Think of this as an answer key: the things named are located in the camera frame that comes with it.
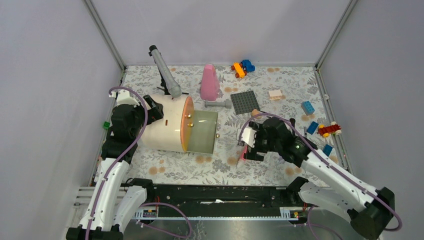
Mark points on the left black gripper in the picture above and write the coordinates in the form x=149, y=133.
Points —
x=155, y=112

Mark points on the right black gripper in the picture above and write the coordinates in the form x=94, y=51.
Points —
x=252, y=151

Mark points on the pink tube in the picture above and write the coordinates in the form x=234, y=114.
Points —
x=242, y=158

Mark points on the cream round drawer organizer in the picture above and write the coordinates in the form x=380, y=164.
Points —
x=182, y=128

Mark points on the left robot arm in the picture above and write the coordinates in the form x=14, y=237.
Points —
x=105, y=219

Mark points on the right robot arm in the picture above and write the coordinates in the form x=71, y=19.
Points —
x=368, y=210

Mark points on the beige makeup sponge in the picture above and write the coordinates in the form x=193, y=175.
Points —
x=255, y=112

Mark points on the grey microphone on stand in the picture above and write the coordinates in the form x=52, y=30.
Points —
x=168, y=82

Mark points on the green small block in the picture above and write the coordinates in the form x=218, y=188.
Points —
x=106, y=125

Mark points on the grey lego baseplate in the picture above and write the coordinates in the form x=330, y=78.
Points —
x=244, y=102

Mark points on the pink cone bottle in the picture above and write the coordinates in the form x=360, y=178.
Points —
x=210, y=85

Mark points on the beige lego brick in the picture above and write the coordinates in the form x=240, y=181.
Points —
x=275, y=94

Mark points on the light blue lego brick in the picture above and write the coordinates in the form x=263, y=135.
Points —
x=308, y=108

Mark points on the blue lego brick lower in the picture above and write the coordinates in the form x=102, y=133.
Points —
x=327, y=149

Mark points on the red yellow toy car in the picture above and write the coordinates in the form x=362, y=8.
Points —
x=332, y=129

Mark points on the orange and blue toy car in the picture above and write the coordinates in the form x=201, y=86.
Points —
x=242, y=68

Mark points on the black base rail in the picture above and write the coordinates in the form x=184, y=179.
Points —
x=215, y=201

